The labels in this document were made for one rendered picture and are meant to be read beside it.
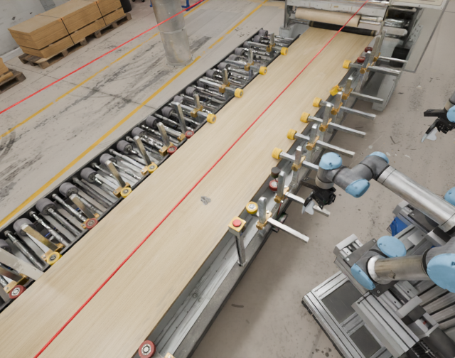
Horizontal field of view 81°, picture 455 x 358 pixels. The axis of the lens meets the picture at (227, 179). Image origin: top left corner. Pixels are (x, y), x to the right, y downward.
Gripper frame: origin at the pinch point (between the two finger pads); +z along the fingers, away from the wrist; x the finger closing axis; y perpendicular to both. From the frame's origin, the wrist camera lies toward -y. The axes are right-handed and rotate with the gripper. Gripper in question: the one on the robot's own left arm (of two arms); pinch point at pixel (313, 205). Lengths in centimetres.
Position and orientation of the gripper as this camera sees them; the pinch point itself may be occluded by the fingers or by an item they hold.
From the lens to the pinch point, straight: 135.7
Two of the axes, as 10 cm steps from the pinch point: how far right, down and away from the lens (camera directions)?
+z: 1.0, 6.3, 7.7
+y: 5.0, 6.4, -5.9
